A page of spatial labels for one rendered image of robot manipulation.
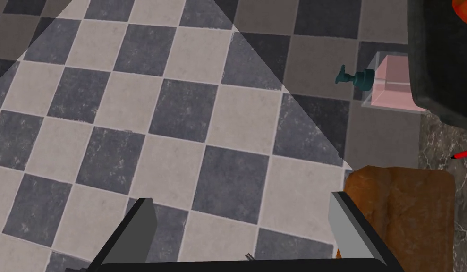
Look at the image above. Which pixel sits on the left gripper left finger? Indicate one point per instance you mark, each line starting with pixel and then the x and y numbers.
pixel 132 237

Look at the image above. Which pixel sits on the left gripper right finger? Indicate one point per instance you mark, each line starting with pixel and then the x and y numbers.
pixel 351 230

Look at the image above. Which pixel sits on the brown bread loaf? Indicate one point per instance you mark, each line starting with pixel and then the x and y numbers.
pixel 407 211

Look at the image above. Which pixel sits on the red pencil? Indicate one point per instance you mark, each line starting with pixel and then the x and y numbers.
pixel 464 154

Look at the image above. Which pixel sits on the pink soap dispenser bottle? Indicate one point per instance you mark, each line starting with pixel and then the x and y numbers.
pixel 388 84

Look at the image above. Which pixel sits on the orange-red fruit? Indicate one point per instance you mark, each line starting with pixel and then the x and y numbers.
pixel 465 11

